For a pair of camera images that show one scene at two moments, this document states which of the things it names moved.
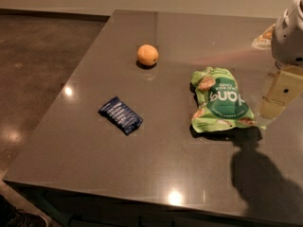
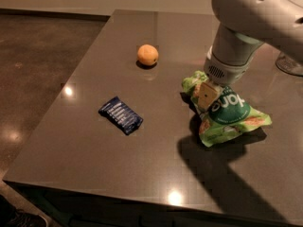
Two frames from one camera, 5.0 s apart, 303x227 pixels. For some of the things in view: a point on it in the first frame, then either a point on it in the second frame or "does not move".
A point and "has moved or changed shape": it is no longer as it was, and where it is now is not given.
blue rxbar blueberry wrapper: x=121 y=115 does not move
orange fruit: x=148 y=55 does not move
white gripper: x=290 y=37 → x=224 y=71
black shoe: x=12 y=217 does not move
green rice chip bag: x=220 y=104 has moved or changed shape
